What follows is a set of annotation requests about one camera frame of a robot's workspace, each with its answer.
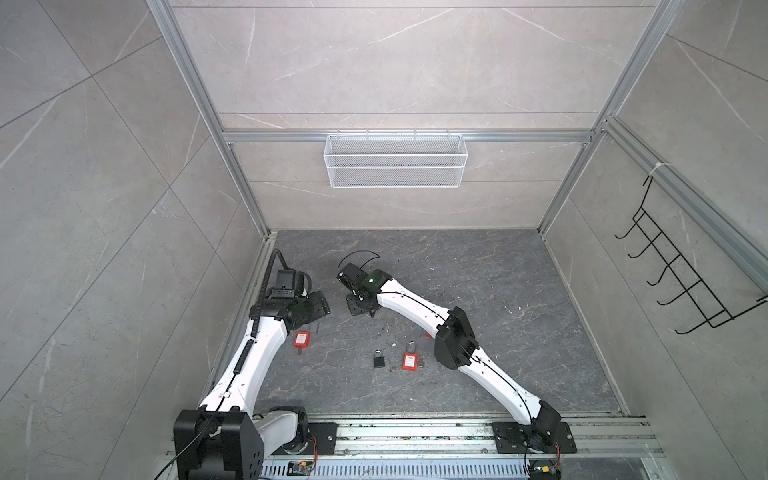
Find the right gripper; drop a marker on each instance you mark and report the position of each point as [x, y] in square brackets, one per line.
[353, 309]

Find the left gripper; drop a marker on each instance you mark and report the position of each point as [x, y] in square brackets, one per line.
[319, 304]

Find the red padlock with key ring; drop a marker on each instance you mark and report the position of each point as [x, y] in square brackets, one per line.
[301, 341]

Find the small black padlock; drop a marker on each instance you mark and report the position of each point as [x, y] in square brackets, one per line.
[379, 360]

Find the red long-shackle padlock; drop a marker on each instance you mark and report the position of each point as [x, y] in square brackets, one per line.
[410, 360]

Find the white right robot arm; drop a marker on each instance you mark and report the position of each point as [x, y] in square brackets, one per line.
[536, 425]

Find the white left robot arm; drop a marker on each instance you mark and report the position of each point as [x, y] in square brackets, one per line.
[224, 438]

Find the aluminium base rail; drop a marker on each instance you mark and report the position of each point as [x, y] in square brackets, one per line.
[588, 445]

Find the white wire mesh basket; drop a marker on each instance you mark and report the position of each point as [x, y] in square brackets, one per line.
[404, 160]

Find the black wire hook rack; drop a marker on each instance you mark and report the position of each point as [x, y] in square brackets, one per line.
[712, 311]

